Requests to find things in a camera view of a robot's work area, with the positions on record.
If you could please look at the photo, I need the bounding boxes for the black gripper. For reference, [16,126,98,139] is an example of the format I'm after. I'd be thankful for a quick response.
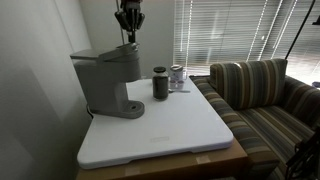
[114,0,146,44]

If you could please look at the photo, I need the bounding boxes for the grey coffee machine lid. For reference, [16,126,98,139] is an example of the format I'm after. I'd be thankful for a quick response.
[98,41,141,64]

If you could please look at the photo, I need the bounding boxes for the glass jar of coffee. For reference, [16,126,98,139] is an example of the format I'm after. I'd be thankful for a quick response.
[152,66,170,102]

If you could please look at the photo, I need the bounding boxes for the grey coffee machine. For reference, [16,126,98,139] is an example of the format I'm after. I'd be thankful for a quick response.
[69,49,146,120]

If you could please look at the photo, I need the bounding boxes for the pale lidded grinder cup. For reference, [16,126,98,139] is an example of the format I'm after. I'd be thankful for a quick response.
[169,64,185,84]

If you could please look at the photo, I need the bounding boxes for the metal spoon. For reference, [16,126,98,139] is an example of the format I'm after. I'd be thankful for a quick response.
[168,88,192,94]

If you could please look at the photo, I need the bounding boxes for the white window blinds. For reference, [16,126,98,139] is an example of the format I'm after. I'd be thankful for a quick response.
[173,0,320,86]

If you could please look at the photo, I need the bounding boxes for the white plastic board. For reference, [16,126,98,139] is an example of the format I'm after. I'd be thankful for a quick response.
[77,77,234,170]

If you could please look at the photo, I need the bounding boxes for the striped couch pillow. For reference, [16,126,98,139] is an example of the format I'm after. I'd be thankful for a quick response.
[209,58,289,111]

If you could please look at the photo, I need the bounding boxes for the brown cardboard box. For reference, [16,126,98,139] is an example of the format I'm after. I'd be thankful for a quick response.
[75,138,251,180]

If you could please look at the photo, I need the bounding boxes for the black slanted stand pole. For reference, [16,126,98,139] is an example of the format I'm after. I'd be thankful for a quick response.
[284,0,317,60]

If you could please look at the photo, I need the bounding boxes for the striped fabric couch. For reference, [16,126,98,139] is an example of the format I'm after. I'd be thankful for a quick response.
[189,74,320,180]

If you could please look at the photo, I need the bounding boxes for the black tripod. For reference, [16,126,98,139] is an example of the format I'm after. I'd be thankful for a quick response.
[285,124,320,180]

